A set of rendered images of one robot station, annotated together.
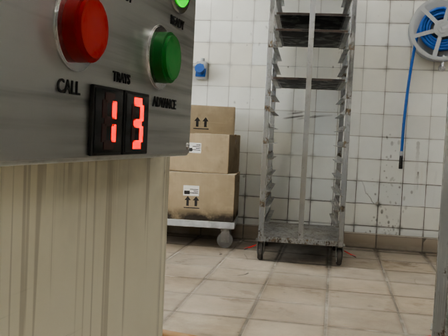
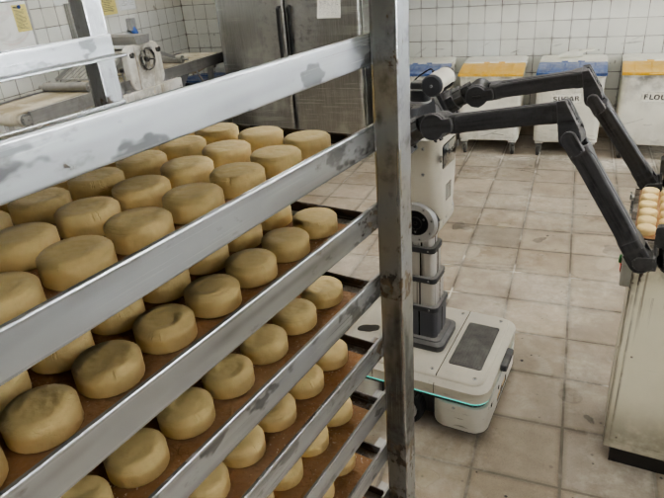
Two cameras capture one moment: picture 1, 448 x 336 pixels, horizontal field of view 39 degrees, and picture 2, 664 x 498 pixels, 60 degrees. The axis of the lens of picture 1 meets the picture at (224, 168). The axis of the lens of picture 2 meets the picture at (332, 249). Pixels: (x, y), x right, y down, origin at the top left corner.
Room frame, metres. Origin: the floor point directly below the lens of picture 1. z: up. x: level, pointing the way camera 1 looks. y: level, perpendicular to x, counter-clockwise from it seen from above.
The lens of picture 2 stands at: (2.14, -0.48, 1.67)
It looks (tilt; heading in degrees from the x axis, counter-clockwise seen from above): 26 degrees down; 193
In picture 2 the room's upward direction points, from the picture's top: 5 degrees counter-clockwise
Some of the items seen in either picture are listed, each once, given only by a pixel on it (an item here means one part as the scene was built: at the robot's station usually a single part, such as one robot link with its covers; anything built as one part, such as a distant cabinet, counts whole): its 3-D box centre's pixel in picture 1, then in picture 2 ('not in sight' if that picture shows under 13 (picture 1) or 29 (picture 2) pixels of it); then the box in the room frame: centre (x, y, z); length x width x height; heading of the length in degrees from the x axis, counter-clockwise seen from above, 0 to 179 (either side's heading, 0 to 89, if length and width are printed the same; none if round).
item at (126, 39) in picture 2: not in sight; (113, 40); (-2.35, -3.22, 1.23); 0.58 x 0.19 x 0.07; 80
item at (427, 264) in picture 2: not in sight; (425, 287); (0.14, -0.59, 0.49); 0.11 x 0.11 x 0.40; 73
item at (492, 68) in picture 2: not in sight; (492, 104); (-3.37, -0.17, 0.38); 0.64 x 0.54 x 0.77; 171
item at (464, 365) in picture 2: not in sight; (427, 339); (0.14, -0.58, 0.24); 0.68 x 0.53 x 0.41; 73
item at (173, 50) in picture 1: (161, 57); not in sight; (0.38, 0.04, 0.76); 0.03 x 0.02 x 0.03; 165
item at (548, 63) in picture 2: not in sight; (568, 105); (-3.26, 0.47, 0.38); 0.64 x 0.54 x 0.77; 169
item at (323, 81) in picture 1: (308, 83); not in sight; (3.87, -0.49, 1.05); 0.60 x 0.40 x 0.01; 173
